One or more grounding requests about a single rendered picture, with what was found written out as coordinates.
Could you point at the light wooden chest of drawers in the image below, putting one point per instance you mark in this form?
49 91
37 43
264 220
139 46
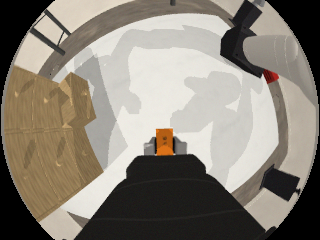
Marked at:
32 131

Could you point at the orange rectangular block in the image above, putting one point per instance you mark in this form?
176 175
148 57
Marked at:
164 141

